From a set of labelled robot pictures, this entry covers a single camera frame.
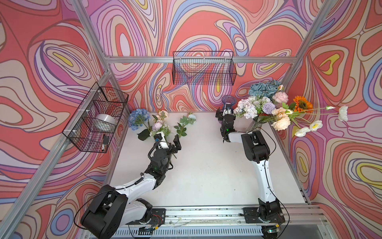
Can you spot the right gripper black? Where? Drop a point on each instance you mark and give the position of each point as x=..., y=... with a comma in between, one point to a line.
x=219, y=114

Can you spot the pink peony flower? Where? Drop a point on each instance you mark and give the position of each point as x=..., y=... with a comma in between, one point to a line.
x=280, y=95

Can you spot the blue hydrangea flower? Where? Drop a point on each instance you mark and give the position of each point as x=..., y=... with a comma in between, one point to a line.
x=140, y=118

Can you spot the lilac pink hydrangea stem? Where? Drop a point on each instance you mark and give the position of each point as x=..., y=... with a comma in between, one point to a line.
x=254, y=106

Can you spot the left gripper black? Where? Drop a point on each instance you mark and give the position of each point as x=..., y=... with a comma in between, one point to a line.
x=176, y=146

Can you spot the black wire basket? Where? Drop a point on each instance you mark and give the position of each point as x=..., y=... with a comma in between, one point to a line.
x=204, y=68
x=99, y=100

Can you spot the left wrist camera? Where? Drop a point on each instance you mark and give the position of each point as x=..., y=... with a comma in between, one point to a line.
x=160, y=140

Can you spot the cream white flower spray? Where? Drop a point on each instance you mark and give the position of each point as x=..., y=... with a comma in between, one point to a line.
x=284, y=117

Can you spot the clear glass vase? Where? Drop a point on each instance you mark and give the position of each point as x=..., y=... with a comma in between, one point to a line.
x=256, y=124

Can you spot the black wire basket left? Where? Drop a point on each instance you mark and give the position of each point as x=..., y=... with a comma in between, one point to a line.
x=99, y=100

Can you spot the orange gerbera flower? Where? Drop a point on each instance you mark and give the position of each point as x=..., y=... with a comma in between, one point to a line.
x=302, y=105

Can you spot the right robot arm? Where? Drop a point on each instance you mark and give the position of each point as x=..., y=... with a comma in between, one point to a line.
x=257, y=152

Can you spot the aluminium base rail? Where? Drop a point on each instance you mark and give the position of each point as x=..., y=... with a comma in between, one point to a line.
x=197, y=222

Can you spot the white tape roll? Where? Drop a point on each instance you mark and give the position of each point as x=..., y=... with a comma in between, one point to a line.
x=105, y=123

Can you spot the black wire basket back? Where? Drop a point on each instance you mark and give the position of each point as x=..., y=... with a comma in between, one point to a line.
x=204, y=68

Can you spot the purple glass vase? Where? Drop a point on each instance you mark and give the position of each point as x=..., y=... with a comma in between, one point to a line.
x=229, y=102

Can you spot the pale blue rose stem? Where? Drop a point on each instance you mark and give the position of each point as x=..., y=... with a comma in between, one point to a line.
x=181, y=126

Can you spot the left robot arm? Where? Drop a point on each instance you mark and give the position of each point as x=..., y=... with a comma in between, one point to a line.
x=114, y=207

